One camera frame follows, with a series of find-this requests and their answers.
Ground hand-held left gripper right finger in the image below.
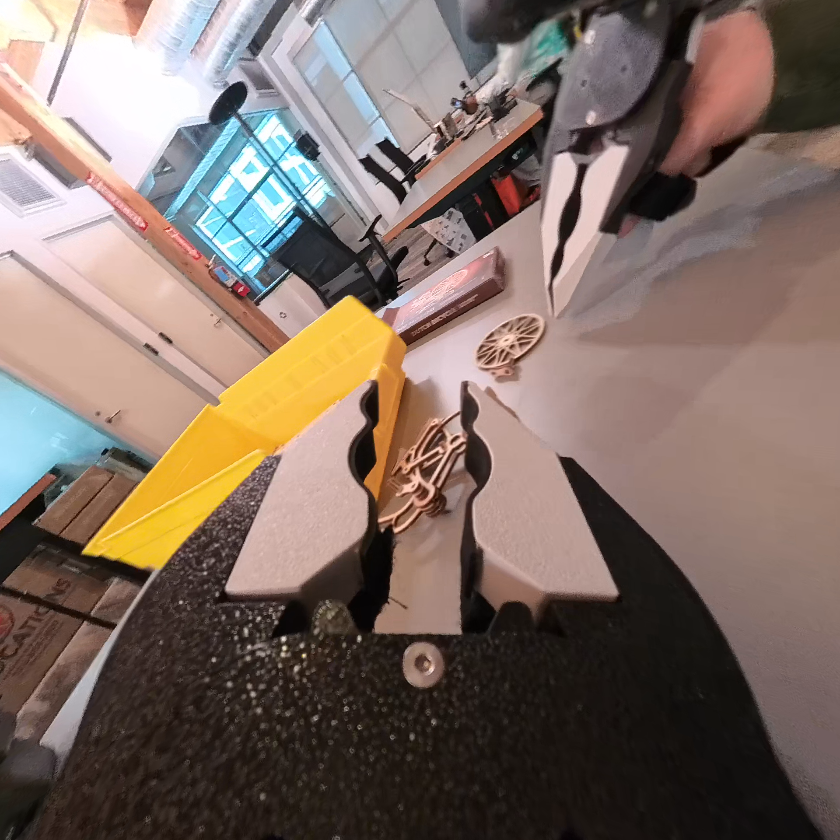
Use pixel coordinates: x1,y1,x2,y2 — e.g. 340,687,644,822
459,381,622,623

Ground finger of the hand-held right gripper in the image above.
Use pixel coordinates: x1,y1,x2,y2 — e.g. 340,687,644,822
539,155,584,317
554,141,643,320

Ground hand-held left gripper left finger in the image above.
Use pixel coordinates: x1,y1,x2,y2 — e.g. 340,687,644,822
224,378,383,608

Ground wooden bicycle frame assembly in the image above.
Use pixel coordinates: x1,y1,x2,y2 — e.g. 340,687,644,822
377,410,469,534

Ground wooden spoked wheel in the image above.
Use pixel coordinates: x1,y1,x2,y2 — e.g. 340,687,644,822
476,313,547,382

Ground person's right hand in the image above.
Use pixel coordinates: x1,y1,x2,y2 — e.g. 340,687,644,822
661,10,778,178

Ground long table orange edge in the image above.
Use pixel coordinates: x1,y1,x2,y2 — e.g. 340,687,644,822
381,101,546,244

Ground yellow plastic bin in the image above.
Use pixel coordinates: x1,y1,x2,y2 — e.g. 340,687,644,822
82,295,408,571

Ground brown puzzle box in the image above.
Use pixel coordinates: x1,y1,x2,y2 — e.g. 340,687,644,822
379,246,508,347

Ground black mesh chair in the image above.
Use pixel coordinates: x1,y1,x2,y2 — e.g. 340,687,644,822
375,138,427,178
360,154,408,204

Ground wooden beam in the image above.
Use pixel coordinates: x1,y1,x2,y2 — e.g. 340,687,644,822
0,72,291,353

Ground plain cardboard boxes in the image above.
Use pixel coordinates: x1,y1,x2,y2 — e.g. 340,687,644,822
33,466,142,546

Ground black office chair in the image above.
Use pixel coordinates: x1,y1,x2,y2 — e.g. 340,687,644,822
262,210,409,309

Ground large paned window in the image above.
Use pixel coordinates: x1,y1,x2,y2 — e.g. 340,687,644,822
164,108,349,293

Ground printed cardboard box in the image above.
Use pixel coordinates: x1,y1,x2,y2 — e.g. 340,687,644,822
0,577,99,716

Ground round black lamp head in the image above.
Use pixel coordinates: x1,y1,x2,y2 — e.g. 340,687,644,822
209,82,249,122

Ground long red sign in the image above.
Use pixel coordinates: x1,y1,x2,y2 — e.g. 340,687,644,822
85,172,148,231

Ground silver ceiling ducts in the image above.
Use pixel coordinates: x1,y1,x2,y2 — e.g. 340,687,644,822
141,0,329,86

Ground white vent grille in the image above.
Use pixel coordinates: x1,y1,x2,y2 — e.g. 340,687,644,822
0,151,63,217

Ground red blue wall alarm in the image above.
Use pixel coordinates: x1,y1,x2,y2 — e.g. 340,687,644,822
209,262,252,299

